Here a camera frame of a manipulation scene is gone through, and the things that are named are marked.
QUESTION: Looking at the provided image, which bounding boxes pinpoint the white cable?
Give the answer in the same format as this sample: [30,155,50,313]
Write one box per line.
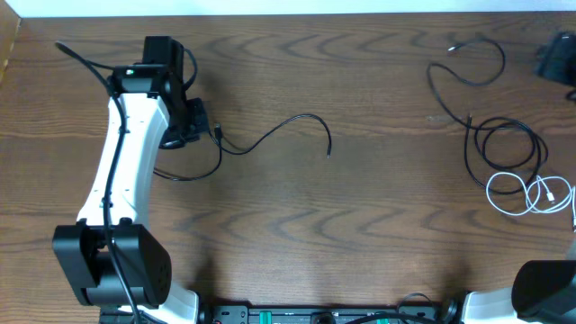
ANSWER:
[484,171,576,233]

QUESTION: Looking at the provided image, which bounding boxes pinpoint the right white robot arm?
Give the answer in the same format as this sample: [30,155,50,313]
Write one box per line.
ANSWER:
[459,31,575,324]

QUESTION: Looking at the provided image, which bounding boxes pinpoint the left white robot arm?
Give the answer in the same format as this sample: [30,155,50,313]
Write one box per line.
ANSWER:
[52,36,222,323]

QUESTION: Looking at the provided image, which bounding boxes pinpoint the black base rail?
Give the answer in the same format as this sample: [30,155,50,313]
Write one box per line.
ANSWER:
[98,292,455,324]

